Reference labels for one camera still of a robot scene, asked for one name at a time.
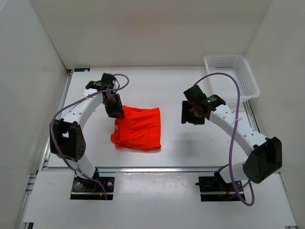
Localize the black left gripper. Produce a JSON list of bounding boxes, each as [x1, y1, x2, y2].
[[102, 93, 125, 120]]

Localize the orange mesh shorts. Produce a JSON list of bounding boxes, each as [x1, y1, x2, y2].
[[111, 105, 162, 151]]

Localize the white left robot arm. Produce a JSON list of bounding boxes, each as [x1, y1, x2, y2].
[[50, 89, 124, 191]]

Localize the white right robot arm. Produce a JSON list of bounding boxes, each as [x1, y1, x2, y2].
[[182, 98, 283, 191]]

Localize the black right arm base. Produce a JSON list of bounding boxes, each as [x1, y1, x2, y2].
[[195, 172, 241, 202]]

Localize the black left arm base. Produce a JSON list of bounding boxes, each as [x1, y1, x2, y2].
[[70, 172, 115, 200]]

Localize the white plastic mesh basket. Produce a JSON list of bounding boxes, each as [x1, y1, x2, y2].
[[204, 54, 260, 105]]

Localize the black corner label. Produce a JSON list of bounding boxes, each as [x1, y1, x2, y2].
[[74, 68, 90, 72]]

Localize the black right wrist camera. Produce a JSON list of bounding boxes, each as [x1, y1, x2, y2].
[[183, 85, 226, 112]]

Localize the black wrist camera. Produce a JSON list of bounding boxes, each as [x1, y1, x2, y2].
[[183, 85, 226, 112], [85, 73, 117, 91]]

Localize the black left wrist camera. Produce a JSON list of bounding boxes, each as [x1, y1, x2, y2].
[[85, 73, 117, 91]]

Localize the aluminium table edge rail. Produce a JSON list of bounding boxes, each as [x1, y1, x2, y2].
[[98, 167, 220, 173]]

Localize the aluminium left frame rail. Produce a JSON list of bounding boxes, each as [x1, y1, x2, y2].
[[15, 69, 73, 229]]

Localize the aluminium frame rail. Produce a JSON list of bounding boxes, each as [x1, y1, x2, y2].
[[15, 69, 73, 229], [243, 101, 260, 132]]

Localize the aluminium right frame rail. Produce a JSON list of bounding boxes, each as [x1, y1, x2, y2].
[[243, 101, 260, 132]]

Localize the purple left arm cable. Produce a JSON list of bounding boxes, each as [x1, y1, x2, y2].
[[49, 74, 131, 200]]

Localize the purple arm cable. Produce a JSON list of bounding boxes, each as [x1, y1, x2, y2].
[[49, 74, 131, 200], [193, 73, 255, 206]]

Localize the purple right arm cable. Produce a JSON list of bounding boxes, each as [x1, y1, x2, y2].
[[193, 73, 255, 206]]

